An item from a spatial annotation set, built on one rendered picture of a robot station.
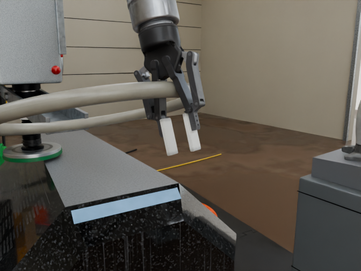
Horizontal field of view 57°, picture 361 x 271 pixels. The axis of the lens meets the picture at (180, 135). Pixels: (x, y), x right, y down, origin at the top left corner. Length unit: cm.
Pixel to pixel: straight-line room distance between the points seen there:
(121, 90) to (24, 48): 80
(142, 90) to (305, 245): 111
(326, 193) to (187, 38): 685
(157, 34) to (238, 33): 672
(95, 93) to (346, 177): 104
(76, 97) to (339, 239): 112
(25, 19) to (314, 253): 138
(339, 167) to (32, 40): 120
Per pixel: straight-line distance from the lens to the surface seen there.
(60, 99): 56
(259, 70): 689
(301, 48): 633
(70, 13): 671
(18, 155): 138
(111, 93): 55
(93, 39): 681
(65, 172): 124
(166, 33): 61
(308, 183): 141
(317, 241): 147
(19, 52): 132
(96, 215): 97
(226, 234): 125
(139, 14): 63
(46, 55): 134
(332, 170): 140
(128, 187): 106
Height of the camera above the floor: 125
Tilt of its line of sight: 13 degrees down
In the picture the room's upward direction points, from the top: straight up
